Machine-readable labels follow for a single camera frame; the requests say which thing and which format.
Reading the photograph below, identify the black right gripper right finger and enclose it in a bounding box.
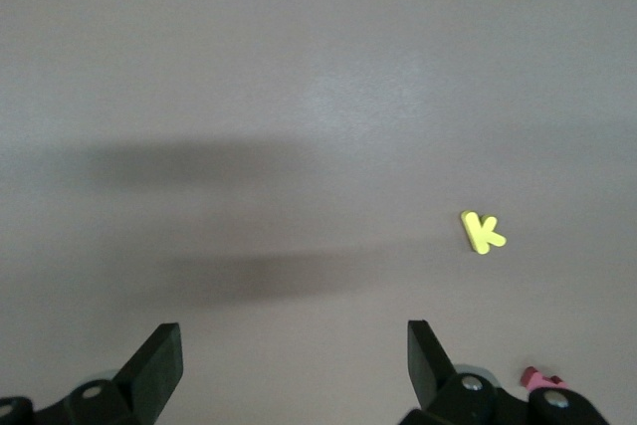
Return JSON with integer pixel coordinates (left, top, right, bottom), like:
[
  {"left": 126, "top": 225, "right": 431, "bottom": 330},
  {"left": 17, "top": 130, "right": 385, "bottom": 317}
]
[{"left": 406, "top": 319, "right": 611, "bottom": 425}]

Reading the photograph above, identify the brown table cover sheet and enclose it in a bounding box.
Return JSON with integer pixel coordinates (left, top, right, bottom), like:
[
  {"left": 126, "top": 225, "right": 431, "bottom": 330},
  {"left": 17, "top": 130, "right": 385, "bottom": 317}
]
[{"left": 0, "top": 0, "right": 637, "bottom": 425}]

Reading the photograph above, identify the yellow foam letter K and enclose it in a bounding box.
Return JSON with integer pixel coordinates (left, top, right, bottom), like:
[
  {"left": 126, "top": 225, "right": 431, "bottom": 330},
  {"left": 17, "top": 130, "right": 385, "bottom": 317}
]
[{"left": 459, "top": 210, "right": 508, "bottom": 256}]

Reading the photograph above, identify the red foam letter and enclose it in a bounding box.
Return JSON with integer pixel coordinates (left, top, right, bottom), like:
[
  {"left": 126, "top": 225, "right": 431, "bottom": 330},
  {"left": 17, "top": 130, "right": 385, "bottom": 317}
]
[{"left": 520, "top": 366, "right": 569, "bottom": 392}]

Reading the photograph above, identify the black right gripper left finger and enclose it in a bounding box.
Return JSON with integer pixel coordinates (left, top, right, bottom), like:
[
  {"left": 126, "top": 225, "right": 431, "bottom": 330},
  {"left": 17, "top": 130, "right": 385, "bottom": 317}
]
[{"left": 0, "top": 322, "right": 184, "bottom": 425}]

